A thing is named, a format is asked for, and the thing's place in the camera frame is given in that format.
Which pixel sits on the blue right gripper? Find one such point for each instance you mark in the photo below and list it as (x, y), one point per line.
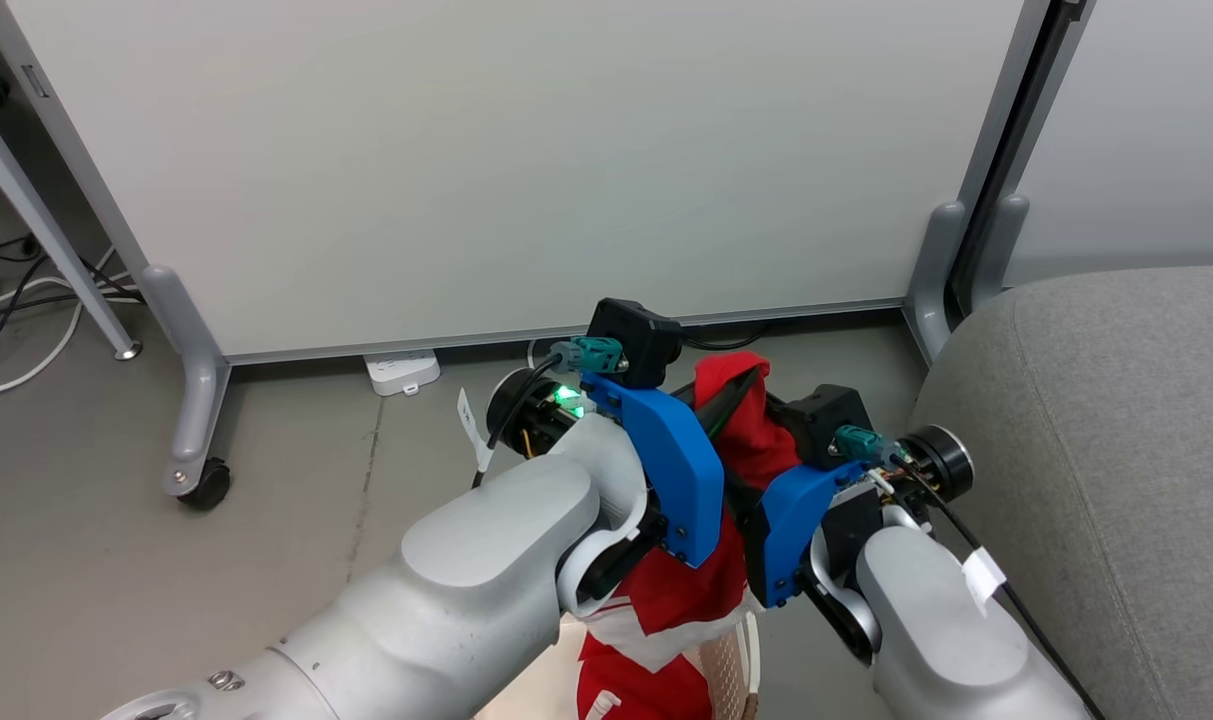
(786, 530)

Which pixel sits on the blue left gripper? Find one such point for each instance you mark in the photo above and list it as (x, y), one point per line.
(681, 470)

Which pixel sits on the red and white clothing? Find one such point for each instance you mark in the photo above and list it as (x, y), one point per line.
(756, 445)

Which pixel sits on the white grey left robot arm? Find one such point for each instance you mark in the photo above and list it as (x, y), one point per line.
(486, 580)

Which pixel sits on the cream perforated laundry basket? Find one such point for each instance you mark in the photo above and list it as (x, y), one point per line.
(731, 665)

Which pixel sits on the short grey partition foot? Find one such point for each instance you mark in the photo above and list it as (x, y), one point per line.
(936, 270)
(1006, 240)

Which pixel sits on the large white partition panel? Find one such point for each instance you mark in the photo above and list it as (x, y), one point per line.
(516, 170)

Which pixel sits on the white power strip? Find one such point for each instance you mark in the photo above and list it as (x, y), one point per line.
(402, 372)

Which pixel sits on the grey fabric sofa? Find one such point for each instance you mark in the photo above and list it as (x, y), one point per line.
(1116, 420)

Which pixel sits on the narrow white partition panel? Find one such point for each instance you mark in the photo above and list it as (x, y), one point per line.
(1146, 130)

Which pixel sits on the black caster wheel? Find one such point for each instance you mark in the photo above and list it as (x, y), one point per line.
(209, 487)

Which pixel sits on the long grey partition foot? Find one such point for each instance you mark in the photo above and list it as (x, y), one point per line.
(198, 400)

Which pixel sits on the grey metal table leg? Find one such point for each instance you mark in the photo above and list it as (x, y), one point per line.
(56, 240)

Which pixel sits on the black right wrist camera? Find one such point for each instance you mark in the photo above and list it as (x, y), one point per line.
(826, 415)

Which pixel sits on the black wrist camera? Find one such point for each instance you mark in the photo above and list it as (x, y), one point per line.
(826, 415)
(631, 335)

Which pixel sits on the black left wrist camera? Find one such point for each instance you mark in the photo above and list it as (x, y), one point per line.
(631, 335)

